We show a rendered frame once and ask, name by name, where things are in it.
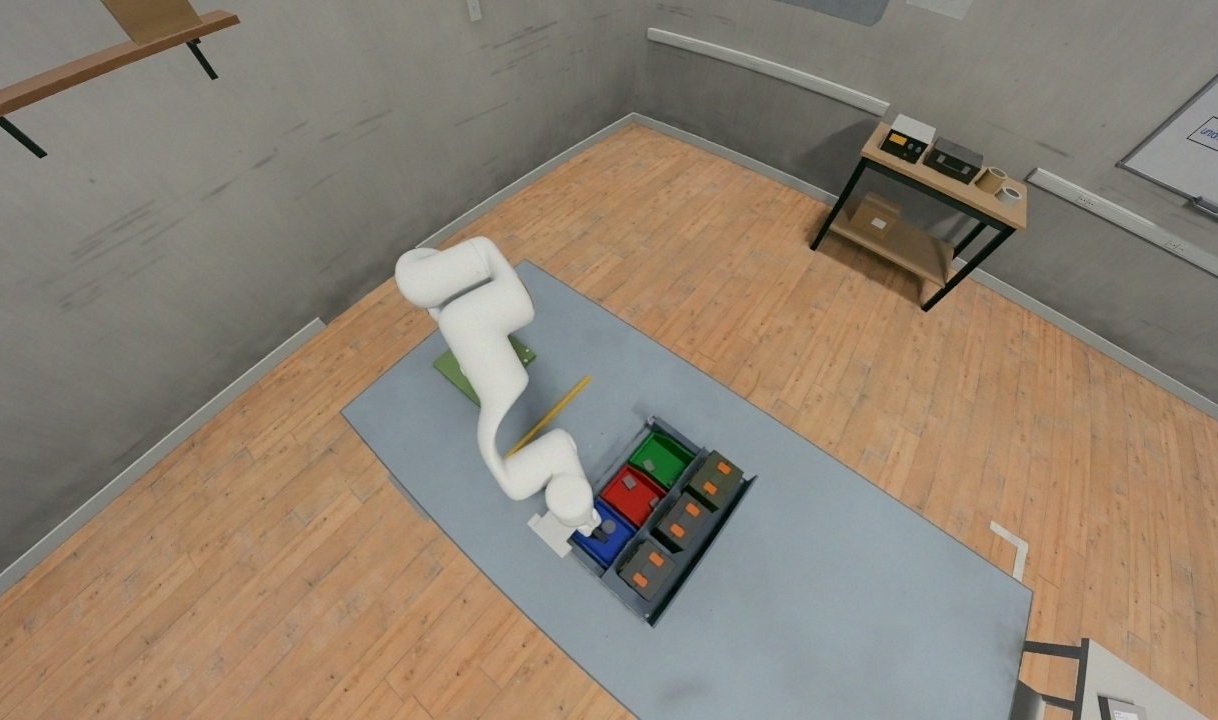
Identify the blue bin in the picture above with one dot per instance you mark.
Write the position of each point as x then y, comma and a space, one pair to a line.
608, 552

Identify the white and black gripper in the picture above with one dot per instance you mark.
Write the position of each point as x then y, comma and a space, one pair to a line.
595, 530

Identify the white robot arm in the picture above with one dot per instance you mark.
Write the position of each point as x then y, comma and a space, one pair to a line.
485, 300

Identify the green open bin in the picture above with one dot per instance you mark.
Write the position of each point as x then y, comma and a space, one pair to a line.
668, 459

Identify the red open bin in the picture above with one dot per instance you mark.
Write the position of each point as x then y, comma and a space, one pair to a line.
634, 502

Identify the yellow bar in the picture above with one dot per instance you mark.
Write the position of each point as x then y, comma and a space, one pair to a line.
548, 417

